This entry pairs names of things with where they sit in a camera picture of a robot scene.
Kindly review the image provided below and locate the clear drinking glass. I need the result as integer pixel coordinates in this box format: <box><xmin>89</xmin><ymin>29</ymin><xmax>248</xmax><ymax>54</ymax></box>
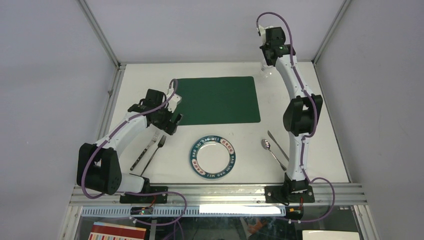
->
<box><xmin>259</xmin><ymin>62</ymin><xmax>274</xmax><ymax>78</ymax></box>

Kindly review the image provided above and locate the white plate teal rim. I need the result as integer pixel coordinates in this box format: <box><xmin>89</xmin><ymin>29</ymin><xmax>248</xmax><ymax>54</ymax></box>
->
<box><xmin>188</xmin><ymin>135</ymin><xmax>237</xmax><ymax>180</ymax></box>

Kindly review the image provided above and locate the dark green placemat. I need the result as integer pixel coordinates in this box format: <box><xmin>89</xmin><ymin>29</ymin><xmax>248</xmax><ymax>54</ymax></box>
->
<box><xmin>175</xmin><ymin>76</ymin><xmax>261</xmax><ymax>126</ymax></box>

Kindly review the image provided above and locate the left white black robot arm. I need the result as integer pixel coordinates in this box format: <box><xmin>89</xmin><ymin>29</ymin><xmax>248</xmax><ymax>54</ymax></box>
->
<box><xmin>76</xmin><ymin>86</ymin><xmax>182</xmax><ymax>203</ymax></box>

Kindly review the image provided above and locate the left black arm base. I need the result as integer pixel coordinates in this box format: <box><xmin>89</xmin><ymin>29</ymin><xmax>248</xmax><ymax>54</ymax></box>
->
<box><xmin>119</xmin><ymin>185</ymin><xmax>169</xmax><ymax>205</ymax></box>

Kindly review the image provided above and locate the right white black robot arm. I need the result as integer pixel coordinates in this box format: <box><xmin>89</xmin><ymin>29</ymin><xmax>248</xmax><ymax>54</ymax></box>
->
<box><xmin>257</xmin><ymin>26</ymin><xmax>324</xmax><ymax>203</ymax></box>

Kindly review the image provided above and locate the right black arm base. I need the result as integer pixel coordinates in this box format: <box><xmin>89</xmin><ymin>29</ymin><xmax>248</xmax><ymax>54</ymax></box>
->
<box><xmin>264</xmin><ymin>185</ymin><xmax>315</xmax><ymax>206</ymax></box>

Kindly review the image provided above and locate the slim silver fork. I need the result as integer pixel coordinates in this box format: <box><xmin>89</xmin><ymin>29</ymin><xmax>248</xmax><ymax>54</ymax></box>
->
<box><xmin>140</xmin><ymin>135</ymin><xmax>167</xmax><ymax>177</ymax></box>

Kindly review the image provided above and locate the silver table knife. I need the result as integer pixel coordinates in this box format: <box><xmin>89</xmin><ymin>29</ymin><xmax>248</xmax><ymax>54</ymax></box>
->
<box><xmin>267</xmin><ymin>130</ymin><xmax>290</xmax><ymax>162</ymax></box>

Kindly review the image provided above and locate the silver spoon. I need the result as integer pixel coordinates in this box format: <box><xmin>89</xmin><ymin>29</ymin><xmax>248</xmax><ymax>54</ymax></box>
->
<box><xmin>261</xmin><ymin>139</ymin><xmax>287</xmax><ymax>171</ymax></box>

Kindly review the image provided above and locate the red striped book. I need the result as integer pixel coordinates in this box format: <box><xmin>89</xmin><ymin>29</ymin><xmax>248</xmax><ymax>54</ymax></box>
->
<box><xmin>88</xmin><ymin>222</ymin><xmax>147</xmax><ymax>240</ymax></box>

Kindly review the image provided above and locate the orange object under table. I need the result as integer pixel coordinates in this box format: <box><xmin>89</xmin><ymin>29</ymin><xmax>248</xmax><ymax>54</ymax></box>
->
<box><xmin>247</xmin><ymin>218</ymin><xmax>267</xmax><ymax>235</ymax></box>

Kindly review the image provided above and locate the white box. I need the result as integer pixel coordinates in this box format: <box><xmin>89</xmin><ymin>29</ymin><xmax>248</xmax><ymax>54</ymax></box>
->
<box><xmin>301</xmin><ymin>230</ymin><xmax>360</xmax><ymax>240</ymax></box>

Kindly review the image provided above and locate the silver fork dark handle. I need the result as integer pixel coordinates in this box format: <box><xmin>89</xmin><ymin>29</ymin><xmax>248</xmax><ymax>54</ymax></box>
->
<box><xmin>129</xmin><ymin>131</ymin><xmax>160</xmax><ymax>171</ymax></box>

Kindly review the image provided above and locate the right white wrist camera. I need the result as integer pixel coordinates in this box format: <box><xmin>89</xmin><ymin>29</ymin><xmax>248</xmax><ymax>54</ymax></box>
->
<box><xmin>257</xmin><ymin>24</ymin><xmax>274</xmax><ymax>45</ymax></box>

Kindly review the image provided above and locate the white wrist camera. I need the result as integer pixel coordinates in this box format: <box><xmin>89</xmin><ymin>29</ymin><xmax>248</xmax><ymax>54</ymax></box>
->
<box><xmin>166</xmin><ymin>88</ymin><xmax>182</xmax><ymax>113</ymax></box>
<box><xmin>257</xmin><ymin>24</ymin><xmax>274</xmax><ymax>45</ymax></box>

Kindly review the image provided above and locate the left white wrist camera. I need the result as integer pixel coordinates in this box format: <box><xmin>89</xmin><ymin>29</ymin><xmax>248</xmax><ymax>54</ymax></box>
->
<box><xmin>166</xmin><ymin>88</ymin><xmax>182</xmax><ymax>113</ymax></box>

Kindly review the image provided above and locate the white slotted cable duct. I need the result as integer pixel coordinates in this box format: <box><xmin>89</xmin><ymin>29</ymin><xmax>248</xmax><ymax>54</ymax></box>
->
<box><xmin>81</xmin><ymin>204</ymin><xmax>286</xmax><ymax>218</ymax></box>

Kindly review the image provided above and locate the aluminium frame rail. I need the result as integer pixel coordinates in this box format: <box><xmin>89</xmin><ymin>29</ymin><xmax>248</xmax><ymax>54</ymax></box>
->
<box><xmin>69</xmin><ymin>183</ymin><xmax>368</xmax><ymax>206</ymax></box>

